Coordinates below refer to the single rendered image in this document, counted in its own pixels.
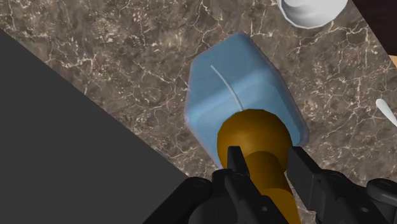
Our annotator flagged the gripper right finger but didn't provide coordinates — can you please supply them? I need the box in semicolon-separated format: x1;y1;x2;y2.
286;146;397;224

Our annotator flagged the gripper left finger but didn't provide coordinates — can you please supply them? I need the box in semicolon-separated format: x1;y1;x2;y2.
143;145;289;224

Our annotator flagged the blue bottle with brown pump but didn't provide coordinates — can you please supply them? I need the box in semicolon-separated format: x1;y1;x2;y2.
184;31;310;224

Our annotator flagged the white bowl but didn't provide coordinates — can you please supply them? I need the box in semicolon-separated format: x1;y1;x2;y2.
276;0;349;30

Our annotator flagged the white spoon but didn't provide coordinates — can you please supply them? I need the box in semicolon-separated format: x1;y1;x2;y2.
375;98;397;127

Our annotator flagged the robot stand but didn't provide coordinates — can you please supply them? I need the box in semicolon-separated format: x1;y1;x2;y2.
0;28;191;224

